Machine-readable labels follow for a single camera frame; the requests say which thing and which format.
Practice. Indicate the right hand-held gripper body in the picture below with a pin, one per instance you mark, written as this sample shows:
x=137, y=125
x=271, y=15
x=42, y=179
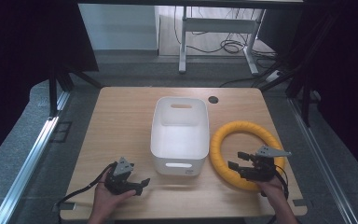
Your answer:
x=262, y=166

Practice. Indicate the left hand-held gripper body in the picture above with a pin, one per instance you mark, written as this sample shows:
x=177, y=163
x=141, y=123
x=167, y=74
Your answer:
x=121, y=169

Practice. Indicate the white plastic storage bin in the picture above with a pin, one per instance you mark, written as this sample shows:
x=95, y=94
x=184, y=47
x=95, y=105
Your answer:
x=180, y=140

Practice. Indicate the person's right hand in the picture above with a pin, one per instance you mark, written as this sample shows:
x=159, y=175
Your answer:
x=272, y=189

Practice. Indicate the person's left hand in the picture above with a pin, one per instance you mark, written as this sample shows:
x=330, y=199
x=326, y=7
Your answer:
x=105, y=199

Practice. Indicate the black floor plate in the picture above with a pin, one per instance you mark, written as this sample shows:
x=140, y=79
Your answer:
x=61, y=132

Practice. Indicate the black metal stand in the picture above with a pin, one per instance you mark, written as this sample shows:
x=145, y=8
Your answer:
x=304, y=93
x=53, y=93

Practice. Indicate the white power strip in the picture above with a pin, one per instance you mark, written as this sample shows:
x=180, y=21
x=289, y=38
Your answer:
x=274, y=76

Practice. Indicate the black curtain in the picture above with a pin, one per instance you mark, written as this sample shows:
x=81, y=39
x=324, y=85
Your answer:
x=18, y=62
x=348, y=77

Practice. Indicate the aluminium rail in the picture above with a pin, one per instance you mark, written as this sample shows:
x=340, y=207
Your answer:
x=320, y=155
x=28, y=165

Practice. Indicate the white metal desk frame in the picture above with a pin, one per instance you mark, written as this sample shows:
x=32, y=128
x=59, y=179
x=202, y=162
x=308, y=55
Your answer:
x=217, y=25

